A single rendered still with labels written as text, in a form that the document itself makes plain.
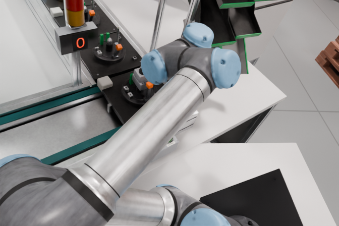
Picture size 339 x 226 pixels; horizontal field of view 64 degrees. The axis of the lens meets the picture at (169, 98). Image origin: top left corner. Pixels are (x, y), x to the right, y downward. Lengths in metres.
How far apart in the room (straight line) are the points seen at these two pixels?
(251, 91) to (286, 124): 1.31
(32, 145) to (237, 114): 0.84
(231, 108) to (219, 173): 0.35
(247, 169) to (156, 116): 0.76
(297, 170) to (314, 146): 1.47
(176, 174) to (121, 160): 0.63
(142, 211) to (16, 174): 0.29
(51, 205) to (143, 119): 0.17
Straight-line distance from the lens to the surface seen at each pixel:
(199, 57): 0.52
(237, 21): 1.16
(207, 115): 1.22
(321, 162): 2.66
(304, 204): 1.21
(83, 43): 0.91
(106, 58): 1.17
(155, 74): 0.59
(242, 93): 1.40
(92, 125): 1.04
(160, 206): 0.71
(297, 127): 2.75
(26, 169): 0.51
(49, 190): 0.42
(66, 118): 1.06
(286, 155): 1.28
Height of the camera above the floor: 1.77
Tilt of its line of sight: 48 degrees down
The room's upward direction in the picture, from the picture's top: 17 degrees clockwise
